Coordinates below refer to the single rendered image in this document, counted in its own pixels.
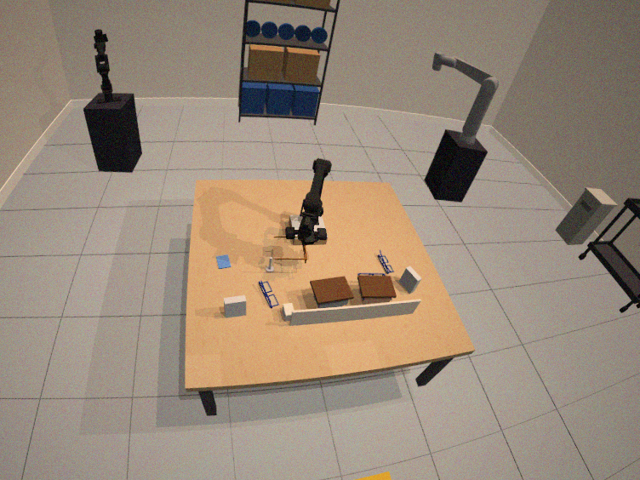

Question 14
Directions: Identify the long white rectangular panel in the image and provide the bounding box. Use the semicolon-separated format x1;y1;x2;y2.
289;299;421;326

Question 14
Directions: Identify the blue flat square tile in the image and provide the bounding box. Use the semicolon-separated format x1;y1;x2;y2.
216;255;231;269

